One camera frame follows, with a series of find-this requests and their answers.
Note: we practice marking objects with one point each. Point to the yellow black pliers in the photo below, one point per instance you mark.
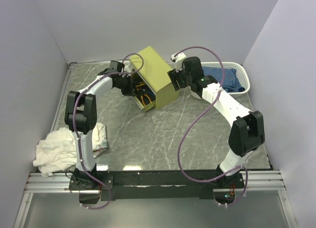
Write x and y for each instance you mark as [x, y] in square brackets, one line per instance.
[145, 99]

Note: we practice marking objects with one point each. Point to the white cloth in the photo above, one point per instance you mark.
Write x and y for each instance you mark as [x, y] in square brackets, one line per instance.
[57, 151]

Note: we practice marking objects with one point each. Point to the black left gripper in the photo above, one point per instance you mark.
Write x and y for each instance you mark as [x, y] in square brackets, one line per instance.
[131, 87]

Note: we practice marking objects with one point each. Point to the blue checkered cloth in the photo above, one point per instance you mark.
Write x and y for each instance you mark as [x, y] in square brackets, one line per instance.
[231, 83]

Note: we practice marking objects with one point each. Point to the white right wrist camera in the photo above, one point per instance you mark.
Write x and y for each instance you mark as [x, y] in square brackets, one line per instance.
[177, 59]

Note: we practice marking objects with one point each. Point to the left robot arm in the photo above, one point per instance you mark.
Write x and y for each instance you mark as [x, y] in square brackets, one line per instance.
[81, 118]

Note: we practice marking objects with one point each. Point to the blue handled pliers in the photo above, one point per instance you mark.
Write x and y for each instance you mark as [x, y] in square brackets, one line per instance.
[146, 91]

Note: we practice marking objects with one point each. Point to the green metal drawer cabinet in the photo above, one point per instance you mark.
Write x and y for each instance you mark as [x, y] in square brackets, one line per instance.
[153, 71]

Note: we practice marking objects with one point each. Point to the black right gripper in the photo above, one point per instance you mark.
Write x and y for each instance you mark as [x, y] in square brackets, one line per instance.
[174, 76]

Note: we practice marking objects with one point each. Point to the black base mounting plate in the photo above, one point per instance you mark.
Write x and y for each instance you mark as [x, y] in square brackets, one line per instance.
[104, 192]

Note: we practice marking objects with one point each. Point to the aluminium frame rail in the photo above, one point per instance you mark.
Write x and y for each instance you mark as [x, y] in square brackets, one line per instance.
[60, 182]

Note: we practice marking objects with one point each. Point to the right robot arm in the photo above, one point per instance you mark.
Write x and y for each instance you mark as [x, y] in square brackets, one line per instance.
[247, 127]

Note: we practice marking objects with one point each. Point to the white plastic basket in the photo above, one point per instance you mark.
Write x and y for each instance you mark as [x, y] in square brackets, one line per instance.
[241, 75]

